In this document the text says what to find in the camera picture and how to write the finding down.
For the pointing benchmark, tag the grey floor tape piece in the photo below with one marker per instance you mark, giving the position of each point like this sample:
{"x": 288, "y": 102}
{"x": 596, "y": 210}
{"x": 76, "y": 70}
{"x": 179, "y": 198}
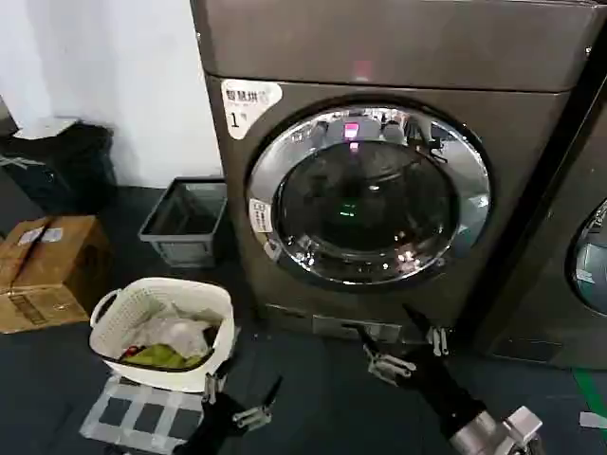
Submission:
{"x": 593, "y": 420}

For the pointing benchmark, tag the green floor tape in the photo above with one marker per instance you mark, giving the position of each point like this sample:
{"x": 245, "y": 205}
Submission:
{"x": 590, "y": 388}

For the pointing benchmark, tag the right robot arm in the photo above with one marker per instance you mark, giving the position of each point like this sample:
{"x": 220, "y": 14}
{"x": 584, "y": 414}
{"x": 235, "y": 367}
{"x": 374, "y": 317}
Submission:
{"x": 502, "y": 433}

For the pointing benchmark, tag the white cloth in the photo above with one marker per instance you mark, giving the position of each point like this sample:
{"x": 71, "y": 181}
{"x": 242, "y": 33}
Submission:
{"x": 182, "y": 329}

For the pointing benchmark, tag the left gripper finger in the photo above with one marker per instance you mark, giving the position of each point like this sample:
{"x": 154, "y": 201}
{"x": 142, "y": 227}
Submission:
{"x": 213, "y": 386}
{"x": 258, "y": 413}

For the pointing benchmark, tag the brown cardboard box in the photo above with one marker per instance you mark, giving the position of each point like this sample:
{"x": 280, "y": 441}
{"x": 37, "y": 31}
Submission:
{"x": 47, "y": 265}

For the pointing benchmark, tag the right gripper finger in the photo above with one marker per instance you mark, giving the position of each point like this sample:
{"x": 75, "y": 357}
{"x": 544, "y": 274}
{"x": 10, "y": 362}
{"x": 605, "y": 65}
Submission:
{"x": 437, "y": 340}
{"x": 386, "y": 366}

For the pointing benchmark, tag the grey plastic crate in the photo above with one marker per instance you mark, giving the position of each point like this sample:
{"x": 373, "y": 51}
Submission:
{"x": 189, "y": 246}

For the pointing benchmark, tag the white sheet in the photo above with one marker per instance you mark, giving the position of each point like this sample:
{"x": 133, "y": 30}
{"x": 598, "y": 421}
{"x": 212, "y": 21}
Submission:
{"x": 45, "y": 127}

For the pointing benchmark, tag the round glass dryer door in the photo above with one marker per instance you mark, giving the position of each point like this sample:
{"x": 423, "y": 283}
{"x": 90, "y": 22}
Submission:
{"x": 593, "y": 265}
{"x": 294, "y": 156}

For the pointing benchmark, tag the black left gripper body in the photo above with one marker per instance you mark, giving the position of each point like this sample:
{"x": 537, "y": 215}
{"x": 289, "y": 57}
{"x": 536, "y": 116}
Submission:
{"x": 215, "y": 424}

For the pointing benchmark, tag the green cloth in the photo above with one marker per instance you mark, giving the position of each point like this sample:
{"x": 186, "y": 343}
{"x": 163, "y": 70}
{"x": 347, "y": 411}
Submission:
{"x": 161, "y": 356}

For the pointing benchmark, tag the grey dryer without sticker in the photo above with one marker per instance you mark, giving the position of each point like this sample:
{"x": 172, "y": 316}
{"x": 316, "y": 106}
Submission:
{"x": 536, "y": 265}

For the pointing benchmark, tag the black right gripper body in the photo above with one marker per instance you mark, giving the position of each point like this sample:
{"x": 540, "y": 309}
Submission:
{"x": 446, "y": 393}

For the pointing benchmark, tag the grey dryer with number sticker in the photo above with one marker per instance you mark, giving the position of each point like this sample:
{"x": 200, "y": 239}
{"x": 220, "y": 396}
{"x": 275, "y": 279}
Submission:
{"x": 379, "y": 52}

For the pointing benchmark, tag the black waste bin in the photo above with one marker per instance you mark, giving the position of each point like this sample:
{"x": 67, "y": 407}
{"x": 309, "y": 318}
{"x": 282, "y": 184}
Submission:
{"x": 80, "y": 170}

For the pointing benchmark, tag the white plastic laundry basket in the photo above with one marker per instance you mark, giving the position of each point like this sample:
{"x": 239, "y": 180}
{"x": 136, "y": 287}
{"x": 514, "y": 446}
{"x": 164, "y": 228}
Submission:
{"x": 123, "y": 327}

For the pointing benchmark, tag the red garment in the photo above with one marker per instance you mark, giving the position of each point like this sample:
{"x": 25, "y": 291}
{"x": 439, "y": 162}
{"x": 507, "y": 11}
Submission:
{"x": 131, "y": 351}

